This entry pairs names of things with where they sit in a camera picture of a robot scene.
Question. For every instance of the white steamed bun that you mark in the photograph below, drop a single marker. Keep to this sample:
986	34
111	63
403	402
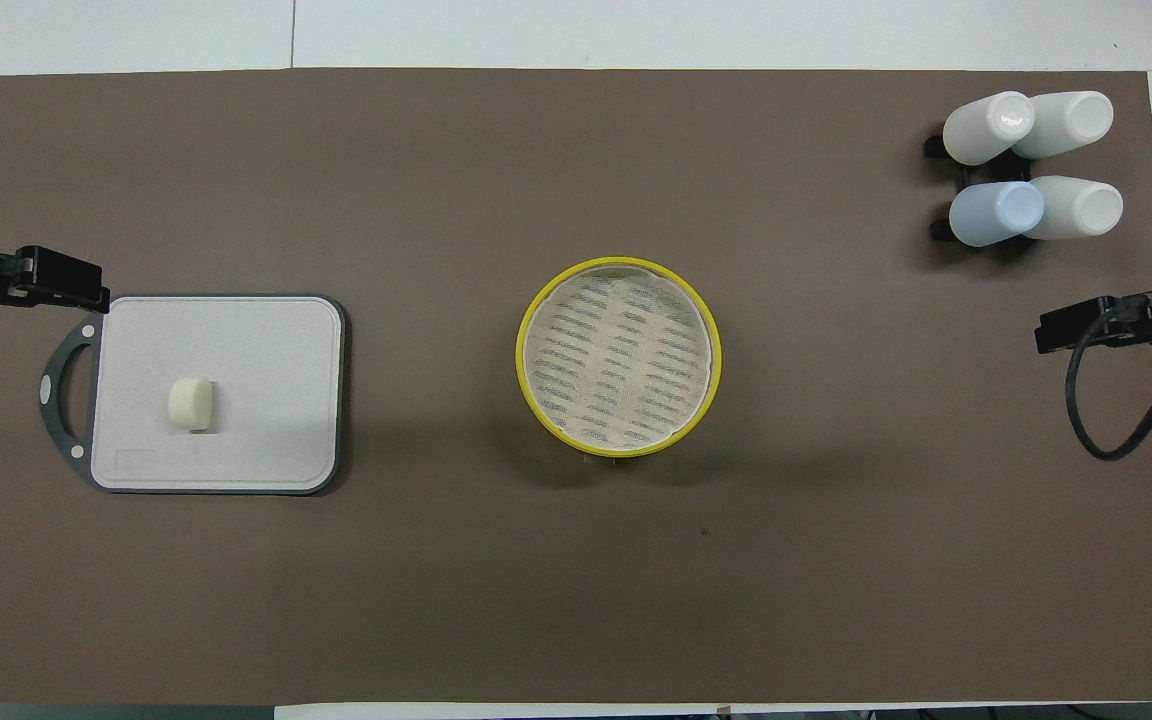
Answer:
190	403

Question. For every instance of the yellow rimmed woven steamer lid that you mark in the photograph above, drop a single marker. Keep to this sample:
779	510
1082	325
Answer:
616	350

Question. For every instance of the white plastic bottle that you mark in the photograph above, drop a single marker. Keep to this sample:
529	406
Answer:
981	130
1081	208
1071	120

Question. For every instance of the pale blue plastic bottle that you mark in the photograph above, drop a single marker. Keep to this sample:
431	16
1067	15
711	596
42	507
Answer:
991	215

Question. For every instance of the black bottle rack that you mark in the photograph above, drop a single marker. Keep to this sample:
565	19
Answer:
939	228

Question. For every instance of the white cutting board grey rim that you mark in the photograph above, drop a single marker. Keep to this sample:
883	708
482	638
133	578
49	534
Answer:
256	420

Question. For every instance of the brown table mat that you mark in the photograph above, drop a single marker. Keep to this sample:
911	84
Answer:
536	580

